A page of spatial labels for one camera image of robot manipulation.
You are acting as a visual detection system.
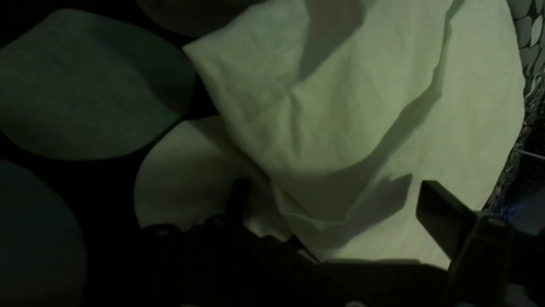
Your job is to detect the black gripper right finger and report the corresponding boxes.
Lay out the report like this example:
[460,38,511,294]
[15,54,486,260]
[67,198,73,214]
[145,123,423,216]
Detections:
[414,180,515,307]

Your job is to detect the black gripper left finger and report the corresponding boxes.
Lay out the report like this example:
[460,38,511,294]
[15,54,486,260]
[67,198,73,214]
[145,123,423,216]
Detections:
[223,176,256,231]

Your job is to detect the white bedsheet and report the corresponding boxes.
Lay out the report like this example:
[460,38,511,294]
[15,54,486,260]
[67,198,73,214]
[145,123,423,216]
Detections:
[181,0,528,274]

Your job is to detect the black duvet with grey spots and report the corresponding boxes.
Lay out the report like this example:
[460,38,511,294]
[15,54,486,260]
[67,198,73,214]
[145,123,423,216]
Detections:
[0,0,545,307]

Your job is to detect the white wire two-tier rack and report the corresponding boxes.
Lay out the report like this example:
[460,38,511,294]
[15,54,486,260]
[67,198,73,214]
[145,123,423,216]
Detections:
[513,144,545,166]

